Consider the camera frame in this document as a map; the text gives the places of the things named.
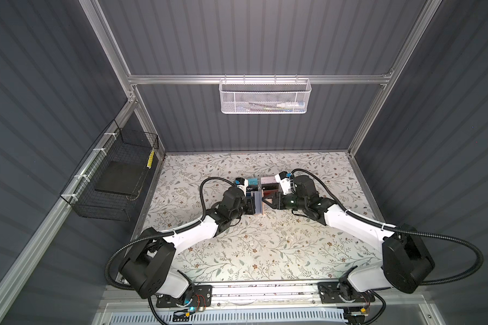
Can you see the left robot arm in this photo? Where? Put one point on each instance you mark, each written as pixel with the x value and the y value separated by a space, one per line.
pixel 147 265

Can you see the white wire mesh basket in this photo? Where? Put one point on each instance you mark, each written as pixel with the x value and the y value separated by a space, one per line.
pixel 236 93

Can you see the teal VIP card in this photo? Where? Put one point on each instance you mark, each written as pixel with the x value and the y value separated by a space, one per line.
pixel 253 182

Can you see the pens in white basket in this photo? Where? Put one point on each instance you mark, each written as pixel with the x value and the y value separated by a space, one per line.
pixel 281 107

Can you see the pink VIP card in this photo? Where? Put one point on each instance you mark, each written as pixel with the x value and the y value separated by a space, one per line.
pixel 268 180

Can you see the yellow marker pen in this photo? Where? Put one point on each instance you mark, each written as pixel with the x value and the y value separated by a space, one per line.
pixel 150 159

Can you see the black wire basket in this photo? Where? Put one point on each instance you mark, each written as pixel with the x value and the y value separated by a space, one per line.
pixel 123 145

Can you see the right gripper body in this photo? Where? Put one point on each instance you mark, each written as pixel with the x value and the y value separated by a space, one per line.
pixel 291 202

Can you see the black pad in basket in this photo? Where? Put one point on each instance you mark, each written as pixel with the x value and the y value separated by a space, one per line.
pixel 120 178

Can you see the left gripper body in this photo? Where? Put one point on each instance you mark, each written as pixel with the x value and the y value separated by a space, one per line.
pixel 240 212

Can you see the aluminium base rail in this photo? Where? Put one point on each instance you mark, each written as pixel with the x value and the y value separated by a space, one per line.
pixel 225 295

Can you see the clear acrylic card holder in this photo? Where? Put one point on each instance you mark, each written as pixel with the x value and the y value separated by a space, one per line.
pixel 251 186

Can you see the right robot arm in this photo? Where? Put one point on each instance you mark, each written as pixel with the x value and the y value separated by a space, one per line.
pixel 406 261

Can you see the pink leather card wallet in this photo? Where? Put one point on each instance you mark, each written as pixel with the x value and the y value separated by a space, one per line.
pixel 259 205

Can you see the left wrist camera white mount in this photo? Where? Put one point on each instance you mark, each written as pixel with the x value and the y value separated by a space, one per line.
pixel 242 184

